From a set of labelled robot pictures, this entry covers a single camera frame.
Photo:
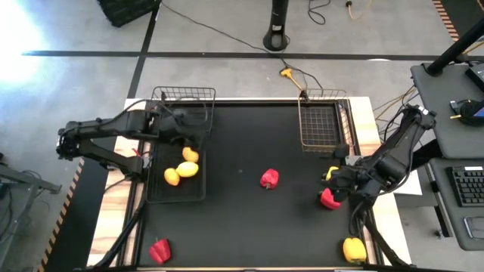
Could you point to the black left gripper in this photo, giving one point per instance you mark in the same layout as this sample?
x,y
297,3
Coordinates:
x,y
181,126

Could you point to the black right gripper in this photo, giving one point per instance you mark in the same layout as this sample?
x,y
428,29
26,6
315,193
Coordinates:
x,y
353,181

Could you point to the red bell pepper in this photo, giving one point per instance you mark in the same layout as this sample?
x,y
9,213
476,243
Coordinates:
x,y
160,251
269,178
328,202

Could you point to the yellow-orange citrus fruit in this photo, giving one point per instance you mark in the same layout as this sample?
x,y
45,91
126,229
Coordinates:
x,y
190,155

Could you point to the yellow lemon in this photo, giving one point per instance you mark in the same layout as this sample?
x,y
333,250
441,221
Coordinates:
x,y
187,169

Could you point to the orange citrus fruit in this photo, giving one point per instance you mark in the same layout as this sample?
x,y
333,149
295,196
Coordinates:
x,y
171,177

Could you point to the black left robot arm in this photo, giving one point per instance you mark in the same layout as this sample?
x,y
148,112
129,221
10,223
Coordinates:
x,y
113,126

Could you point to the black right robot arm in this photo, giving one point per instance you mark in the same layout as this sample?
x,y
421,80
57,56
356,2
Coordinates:
x,y
401,147

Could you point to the yellow bell pepper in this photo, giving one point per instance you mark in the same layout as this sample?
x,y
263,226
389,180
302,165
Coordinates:
x,y
354,250
332,170

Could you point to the yellow power plug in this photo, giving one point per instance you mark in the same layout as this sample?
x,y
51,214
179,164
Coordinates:
x,y
287,72

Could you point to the grey desk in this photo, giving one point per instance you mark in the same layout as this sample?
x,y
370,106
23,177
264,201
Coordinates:
x,y
453,226
446,136

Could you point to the black plastic crate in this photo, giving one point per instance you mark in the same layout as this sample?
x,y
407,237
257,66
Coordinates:
x,y
125,11

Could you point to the black keyboard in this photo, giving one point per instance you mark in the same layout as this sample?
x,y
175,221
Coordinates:
x,y
469,187

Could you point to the black cylindrical stand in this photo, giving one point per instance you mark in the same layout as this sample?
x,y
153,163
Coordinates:
x,y
277,22

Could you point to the black trackpad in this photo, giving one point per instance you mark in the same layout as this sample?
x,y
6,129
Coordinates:
x,y
475,226

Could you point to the black hazard-edged floor mat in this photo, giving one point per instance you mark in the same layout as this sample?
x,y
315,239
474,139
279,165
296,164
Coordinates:
x,y
469,11
75,226

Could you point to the grey metal stand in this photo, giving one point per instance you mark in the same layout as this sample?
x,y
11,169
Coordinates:
x,y
22,177

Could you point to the black laptop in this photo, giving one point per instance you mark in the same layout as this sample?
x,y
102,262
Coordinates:
x,y
477,75

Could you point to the black monitor pole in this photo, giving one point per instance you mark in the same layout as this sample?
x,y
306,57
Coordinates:
x,y
453,49

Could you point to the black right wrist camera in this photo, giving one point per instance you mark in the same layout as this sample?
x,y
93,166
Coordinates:
x,y
341,151

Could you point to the black frame post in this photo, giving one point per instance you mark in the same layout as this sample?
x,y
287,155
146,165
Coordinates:
x,y
378,242
121,238

